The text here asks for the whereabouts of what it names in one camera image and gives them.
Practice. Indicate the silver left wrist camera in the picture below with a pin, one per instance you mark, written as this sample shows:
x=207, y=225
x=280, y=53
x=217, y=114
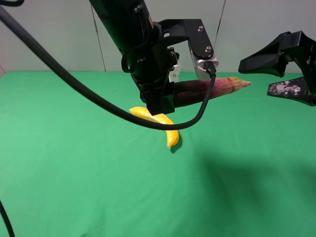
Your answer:
x=199, y=65

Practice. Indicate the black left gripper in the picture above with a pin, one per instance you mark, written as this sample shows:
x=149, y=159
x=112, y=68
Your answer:
x=149, y=61

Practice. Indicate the purple eggplant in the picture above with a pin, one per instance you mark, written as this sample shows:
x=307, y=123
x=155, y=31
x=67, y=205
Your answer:
x=193, y=91

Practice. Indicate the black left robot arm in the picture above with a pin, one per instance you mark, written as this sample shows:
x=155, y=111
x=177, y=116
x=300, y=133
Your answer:
x=114, y=12

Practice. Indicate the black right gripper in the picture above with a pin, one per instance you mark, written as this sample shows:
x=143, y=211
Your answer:
x=295, y=47

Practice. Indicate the white bottle black cap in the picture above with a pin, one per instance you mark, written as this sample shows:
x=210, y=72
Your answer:
x=175, y=71

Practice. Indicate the green tablecloth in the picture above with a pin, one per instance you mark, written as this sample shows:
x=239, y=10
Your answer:
x=70, y=169

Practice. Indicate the yellow banana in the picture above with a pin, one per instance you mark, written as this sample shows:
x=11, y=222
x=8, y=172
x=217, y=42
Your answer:
x=143, y=113

